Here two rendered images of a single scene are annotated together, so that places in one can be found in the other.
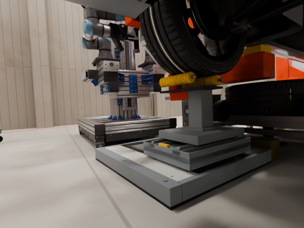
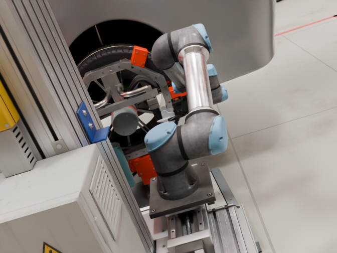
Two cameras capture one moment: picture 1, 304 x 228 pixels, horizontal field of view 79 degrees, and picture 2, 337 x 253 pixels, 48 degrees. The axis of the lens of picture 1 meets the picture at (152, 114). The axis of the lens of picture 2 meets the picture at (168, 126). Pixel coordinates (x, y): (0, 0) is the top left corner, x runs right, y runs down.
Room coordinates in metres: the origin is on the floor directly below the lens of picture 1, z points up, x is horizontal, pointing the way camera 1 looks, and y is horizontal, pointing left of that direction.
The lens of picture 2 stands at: (2.70, 1.09, 1.54)
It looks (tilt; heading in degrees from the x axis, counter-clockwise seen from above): 24 degrees down; 215
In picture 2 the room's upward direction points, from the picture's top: 20 degrees counter-clockwise
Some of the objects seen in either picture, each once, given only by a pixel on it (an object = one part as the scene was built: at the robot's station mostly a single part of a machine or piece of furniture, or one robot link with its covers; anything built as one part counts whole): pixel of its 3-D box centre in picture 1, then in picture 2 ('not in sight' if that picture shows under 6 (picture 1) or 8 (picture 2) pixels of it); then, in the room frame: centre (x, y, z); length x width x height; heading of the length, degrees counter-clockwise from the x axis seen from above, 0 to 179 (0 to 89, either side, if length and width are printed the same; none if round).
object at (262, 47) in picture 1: (255, 52); not in sight; (1.27, -0.72, 0.70); 0.14 x 0.14 x 0.05; 35
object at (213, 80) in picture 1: (199, 83); not in sight; (1.07, -0.28, 0.49); 0.29 x 0.06 x 0.06; 35
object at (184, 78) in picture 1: (175, 80); not in sight; (1.06, -0.14, 0.51); 0.29 x 0.06 x 0.06; 35
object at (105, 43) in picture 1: (103, 43); (166, 145); (1.80, 0.43, 0.98); 0.13 x 0.12 x 0.14; 110
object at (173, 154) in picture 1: (197, 145); not in sight; (1.05, -0.25, 0.13); 0.50 x 0.36 x 0.10; 125
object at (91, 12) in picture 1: (95, 11); (206, 78); (1.14, 0.32, 0.95); 0.11 x 0.08 x 0.11; 110
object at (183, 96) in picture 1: (183, 86); (146, 164); (1.18, -0.21, 0.48); 0.16 x 0.12 x 0.17; 35
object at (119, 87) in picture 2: not in sight; (130, 82); (1.25, -0.03, 1.03); 0.19 x 0.18 x 0.11; 35
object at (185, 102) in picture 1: (210, 119); not in sight; (1.34, -0.42, 0.26); 0.42 x 0.18 x 0.35; 35
